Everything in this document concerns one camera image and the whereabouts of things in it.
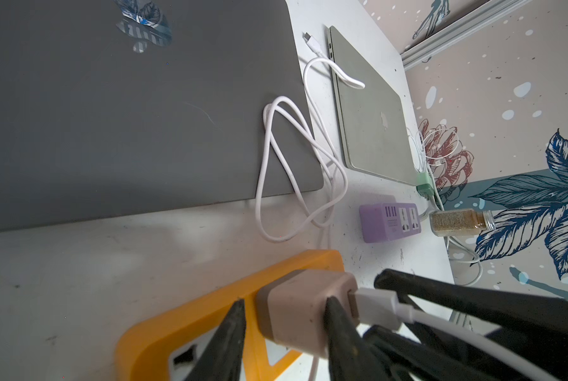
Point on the silver laptop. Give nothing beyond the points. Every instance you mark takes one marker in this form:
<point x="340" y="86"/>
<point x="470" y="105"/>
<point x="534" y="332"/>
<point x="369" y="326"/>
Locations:
<point x="371" y="120"/>

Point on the brown spice jar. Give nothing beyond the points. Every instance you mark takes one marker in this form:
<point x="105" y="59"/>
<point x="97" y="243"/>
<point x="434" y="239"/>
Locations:
<point x="466" y="222"/>

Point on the aluminium frame crossbar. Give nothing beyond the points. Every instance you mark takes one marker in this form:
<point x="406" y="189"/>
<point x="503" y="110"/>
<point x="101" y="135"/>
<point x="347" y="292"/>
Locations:
<point x="467" y="25"/>

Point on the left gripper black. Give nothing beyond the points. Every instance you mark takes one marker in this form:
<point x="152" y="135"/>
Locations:
<point x="506" y="335"/>

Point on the orange power strip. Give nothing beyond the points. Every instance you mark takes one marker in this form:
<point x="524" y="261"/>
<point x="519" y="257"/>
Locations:
<point x="147" y="350"/>

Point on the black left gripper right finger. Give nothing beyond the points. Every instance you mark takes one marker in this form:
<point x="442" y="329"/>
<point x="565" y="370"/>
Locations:
<point x="349" y="357"/>

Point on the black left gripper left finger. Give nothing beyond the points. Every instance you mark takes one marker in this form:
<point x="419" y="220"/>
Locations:
<point x="223" y="357"/>

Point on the green USB charger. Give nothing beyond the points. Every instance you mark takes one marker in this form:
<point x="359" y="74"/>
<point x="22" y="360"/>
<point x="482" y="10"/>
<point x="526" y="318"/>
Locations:
<point x="425" y="185"/>

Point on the purple power strip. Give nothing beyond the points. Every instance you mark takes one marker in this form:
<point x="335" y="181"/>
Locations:
<point x="382" y="222"/>

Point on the dark grey laptop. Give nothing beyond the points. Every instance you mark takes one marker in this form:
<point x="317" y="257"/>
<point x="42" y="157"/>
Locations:
<point x="114" y="108"/>

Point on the pink USB charger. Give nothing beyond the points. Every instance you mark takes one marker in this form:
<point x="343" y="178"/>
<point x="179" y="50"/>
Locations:
<point x="290" y="311"/>

